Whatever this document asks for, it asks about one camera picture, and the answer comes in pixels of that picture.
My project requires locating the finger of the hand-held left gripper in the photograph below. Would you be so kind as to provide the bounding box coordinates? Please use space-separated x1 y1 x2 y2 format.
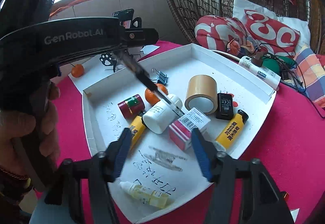
119 27 159 49

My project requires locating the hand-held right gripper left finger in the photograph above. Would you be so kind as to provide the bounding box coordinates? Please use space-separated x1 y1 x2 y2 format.
44 127 132 224

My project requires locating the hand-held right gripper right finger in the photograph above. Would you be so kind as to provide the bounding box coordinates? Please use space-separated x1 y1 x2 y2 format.
191 128 295 224

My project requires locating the yellow lighter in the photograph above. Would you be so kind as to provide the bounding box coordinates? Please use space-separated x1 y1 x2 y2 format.
214 109 249 152
128 115 146 152

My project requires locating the red white small box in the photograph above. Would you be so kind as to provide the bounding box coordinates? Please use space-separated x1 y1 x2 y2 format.
169 107 211 151

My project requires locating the black clear pen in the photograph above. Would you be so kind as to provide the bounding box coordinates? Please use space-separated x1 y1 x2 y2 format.
113 49 186 116

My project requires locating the red can with green label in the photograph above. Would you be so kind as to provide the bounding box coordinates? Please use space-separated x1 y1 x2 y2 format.
117 94 146 119

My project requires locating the white pill bottle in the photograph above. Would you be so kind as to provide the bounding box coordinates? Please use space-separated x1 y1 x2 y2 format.
142 94 183 135

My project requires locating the blue binder clip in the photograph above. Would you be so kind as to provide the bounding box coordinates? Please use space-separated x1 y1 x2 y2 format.
151 68 169 87

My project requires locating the small dropper bottle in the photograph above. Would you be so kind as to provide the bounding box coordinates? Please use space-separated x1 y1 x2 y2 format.
119 181 170 209

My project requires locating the black charger adapter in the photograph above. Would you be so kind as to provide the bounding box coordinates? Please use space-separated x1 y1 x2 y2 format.
216 92 235 120

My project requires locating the mandarin orange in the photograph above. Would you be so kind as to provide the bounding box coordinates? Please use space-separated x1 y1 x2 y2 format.
145 83 168 103
71 64 85 78

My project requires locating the brown tape roll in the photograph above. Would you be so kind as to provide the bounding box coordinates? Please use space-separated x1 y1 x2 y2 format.
184 75 218 115

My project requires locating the white cardboard tray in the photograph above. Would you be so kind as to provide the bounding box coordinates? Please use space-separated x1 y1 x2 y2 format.
68 43 277 224

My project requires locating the person's left forearm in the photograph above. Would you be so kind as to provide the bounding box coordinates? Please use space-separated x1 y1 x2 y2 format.
0 166 35 224

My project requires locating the person's left hand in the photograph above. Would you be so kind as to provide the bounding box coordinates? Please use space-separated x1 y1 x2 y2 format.
0 81 61 184

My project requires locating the white paper sheet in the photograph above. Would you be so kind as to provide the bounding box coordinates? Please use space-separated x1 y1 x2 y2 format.
138 45 161 57

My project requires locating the black smartphone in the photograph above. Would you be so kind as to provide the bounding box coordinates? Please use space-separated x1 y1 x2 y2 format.
112 8 134 29

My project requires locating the brown cardboard board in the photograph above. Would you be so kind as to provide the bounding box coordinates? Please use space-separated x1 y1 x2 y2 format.
49 0 178 44

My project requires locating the black cat phone stand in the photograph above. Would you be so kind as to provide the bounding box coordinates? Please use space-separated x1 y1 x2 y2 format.
99 16 143 73

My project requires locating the red white bolster cushion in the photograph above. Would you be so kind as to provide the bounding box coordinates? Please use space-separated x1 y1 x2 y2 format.
195 15 254 56

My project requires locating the red tablecloth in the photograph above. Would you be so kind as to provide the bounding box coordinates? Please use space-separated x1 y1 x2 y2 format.
36 40 325 224

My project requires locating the patchwork cloth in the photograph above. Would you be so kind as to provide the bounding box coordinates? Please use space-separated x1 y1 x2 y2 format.
227 36 261 57

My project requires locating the white power strip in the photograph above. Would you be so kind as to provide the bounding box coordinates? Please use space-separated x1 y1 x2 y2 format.
238 56 281 91

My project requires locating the white pillow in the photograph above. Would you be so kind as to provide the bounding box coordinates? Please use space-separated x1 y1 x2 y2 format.
232 0 311 54

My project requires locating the brown plug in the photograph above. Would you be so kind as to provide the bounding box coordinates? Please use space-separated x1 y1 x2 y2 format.
253 51 265 67

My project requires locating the green cloth bag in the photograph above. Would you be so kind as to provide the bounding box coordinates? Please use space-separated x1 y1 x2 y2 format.
261 55 296 76

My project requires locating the square red white cushion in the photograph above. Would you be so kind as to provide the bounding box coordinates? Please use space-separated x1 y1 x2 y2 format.
244 10 301 58

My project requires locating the plaid cushion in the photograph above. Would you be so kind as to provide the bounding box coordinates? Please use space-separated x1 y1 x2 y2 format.
293 45 325 108

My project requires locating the white power strip cable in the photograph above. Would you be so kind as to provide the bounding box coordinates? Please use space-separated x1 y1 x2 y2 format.
211 49 240 59

